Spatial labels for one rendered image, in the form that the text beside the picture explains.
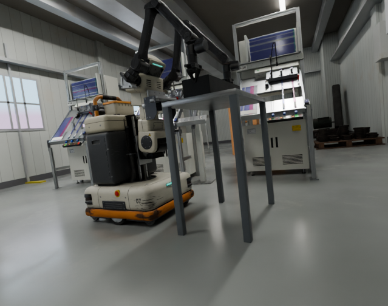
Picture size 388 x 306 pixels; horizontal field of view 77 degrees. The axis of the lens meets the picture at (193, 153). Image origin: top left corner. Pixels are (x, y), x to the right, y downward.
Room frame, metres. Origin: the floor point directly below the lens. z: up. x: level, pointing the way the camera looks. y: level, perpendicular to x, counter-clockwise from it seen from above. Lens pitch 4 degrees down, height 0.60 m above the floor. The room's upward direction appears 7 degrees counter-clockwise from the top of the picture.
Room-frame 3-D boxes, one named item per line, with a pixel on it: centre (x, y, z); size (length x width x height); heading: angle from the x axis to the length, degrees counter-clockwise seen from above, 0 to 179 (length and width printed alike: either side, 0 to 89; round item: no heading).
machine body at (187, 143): (3.70, 0.28, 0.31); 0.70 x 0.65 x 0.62; 68
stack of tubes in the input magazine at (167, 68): (3.57, 0.27, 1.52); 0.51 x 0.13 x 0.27; 68
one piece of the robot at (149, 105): (1.88, 0.21, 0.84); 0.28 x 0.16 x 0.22; 152
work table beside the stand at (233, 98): (1.65, -0.21, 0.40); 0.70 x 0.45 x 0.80; 152
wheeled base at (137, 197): (2.02, 0.47, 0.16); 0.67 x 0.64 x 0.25; 62
